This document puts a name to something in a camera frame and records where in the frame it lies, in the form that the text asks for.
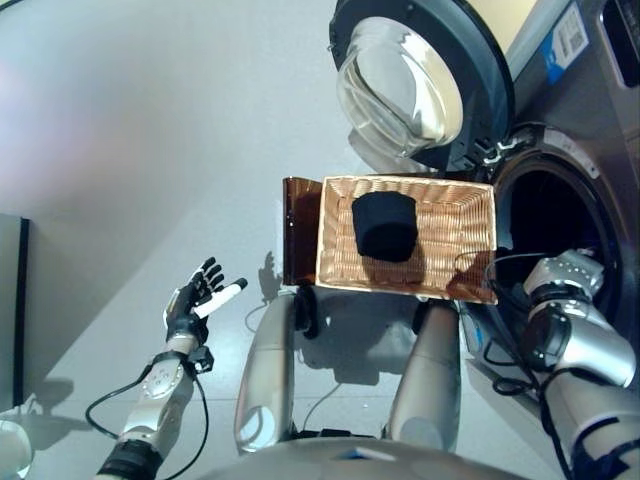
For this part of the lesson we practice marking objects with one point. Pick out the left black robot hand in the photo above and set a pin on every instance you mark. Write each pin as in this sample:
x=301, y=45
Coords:
x=185, y=307

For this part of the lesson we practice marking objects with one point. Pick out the black garment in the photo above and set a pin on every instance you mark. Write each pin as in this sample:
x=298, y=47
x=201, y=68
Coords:
x=384, y=227

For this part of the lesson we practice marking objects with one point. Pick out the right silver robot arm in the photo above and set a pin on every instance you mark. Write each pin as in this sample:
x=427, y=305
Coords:
x=585, y=360

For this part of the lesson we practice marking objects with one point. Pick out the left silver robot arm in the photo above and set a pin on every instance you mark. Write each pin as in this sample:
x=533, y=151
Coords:
x=150, y=400

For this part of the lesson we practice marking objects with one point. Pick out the round glass washing machine door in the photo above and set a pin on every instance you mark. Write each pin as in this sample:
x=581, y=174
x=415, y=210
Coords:
x=480, y=65

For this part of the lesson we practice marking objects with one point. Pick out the grey front-load washing machine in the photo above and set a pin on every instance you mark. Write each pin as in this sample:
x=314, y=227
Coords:
x=575, y=165

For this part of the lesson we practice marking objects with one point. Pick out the left silver robot leg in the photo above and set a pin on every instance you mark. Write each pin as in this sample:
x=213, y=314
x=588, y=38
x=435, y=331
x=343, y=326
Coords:
x=267, y=375

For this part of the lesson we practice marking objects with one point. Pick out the silver robot leg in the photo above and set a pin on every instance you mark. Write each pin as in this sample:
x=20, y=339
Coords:
x=427, y=380
x=267, y=375

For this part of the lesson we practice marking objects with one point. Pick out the glossy brown wooden stool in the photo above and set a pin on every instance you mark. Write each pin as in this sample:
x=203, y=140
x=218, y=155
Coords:
x=300, y=235

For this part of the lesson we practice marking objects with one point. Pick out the grey robot torso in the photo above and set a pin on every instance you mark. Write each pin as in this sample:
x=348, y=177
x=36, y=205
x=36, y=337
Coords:
x=340, y=462

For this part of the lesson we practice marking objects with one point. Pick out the white rounded object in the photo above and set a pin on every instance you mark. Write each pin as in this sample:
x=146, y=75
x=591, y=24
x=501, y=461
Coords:
x=14, y=447

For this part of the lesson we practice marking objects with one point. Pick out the right silver robot leg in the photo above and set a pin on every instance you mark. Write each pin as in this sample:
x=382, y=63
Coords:
x=427, y=380

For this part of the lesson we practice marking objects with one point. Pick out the rectangular wicker laundry basket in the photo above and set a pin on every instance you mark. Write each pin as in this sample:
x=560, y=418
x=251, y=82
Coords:
x=450, y=235

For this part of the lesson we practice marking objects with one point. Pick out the small blue round sticker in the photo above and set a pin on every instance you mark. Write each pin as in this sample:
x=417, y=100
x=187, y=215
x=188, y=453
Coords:
x=479, y=332

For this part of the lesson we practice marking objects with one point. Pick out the white counter cabinet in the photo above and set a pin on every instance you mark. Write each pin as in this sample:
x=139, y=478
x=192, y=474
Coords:
x=495, y=20

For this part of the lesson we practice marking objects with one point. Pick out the blue white energy label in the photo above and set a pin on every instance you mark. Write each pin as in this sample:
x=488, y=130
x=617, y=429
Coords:
x=565, y=42

